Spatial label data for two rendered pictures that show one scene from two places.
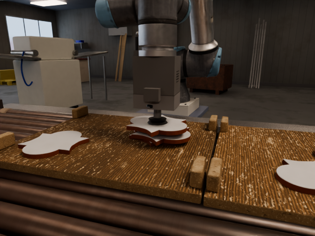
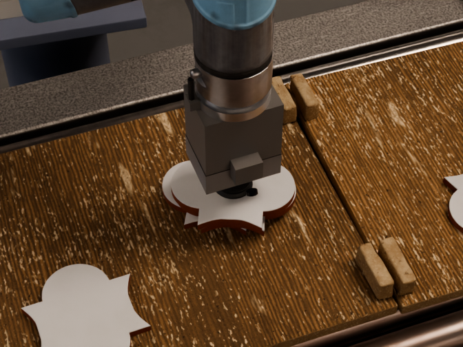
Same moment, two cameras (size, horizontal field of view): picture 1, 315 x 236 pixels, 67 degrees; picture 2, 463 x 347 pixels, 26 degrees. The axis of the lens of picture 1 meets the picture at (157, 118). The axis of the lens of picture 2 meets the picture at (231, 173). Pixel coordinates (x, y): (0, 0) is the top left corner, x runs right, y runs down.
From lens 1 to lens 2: 0.82 m
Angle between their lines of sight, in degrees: 45
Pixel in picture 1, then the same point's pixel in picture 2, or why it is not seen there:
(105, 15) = (58, 13)
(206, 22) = not seen: outside the picture
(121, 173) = (275, 323)
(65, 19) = not seen: outside the picture
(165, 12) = (268, 51)
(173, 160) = (311, 253)
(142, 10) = (225, 60)
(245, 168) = (409, 221)
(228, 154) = (366, 193)
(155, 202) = (338, 336)
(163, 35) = (265, 84)
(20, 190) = not seen: outside the picture
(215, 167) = (401, 262)
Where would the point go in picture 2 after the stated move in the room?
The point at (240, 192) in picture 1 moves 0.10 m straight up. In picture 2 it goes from (433, 277) to (448, 219)
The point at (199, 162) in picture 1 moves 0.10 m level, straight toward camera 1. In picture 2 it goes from (377, 262) to (430, 337)
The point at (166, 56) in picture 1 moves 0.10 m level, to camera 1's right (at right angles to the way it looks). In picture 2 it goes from (269, 109) to (346, 67)
